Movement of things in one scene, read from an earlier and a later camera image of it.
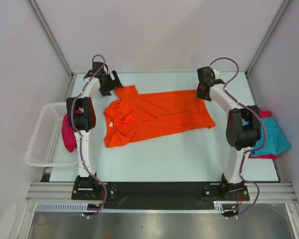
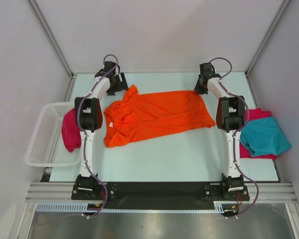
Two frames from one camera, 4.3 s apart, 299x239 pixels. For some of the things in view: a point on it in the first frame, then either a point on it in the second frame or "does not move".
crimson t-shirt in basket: x=68 y=133 does not move
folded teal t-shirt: x=275 y=142 does not move
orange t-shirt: x=132 y=115 does not move
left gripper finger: x=117 y=82 → x=125 y=85
